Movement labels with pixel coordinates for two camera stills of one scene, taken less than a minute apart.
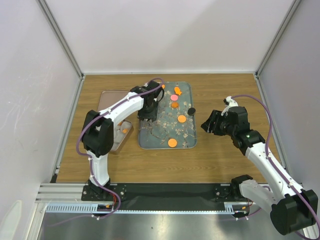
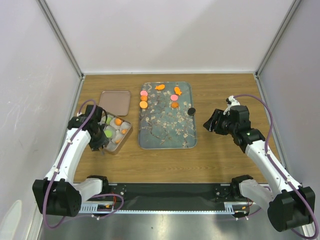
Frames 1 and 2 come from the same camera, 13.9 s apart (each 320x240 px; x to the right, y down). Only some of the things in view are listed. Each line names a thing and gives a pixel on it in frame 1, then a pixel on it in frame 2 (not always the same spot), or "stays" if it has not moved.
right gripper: (208, 126) stays
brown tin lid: (108, 97) stays
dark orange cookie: (174, 105) stays
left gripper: (152, 115) -> (103, 140)
